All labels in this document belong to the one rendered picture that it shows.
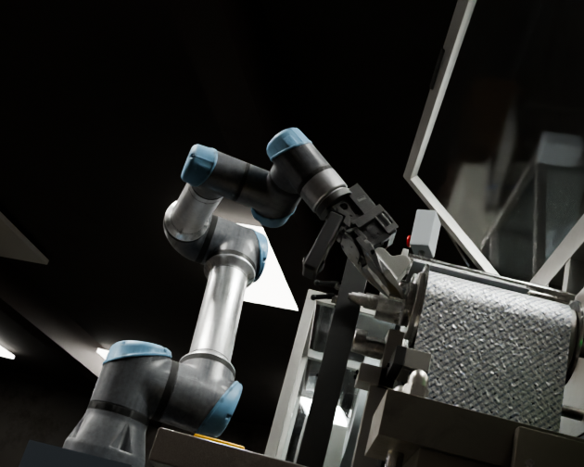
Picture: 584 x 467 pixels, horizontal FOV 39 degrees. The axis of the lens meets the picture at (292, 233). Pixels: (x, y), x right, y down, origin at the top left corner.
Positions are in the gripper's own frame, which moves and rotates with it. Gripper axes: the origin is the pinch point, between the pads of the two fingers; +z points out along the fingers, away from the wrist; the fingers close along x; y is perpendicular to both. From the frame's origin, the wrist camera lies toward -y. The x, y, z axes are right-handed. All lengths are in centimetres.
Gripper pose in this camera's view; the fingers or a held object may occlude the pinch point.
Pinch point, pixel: (394, 296)
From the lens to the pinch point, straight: 136.6
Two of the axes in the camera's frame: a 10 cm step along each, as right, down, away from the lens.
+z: 5.8, 7.5, -3.2
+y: 8.1, -5.2, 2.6
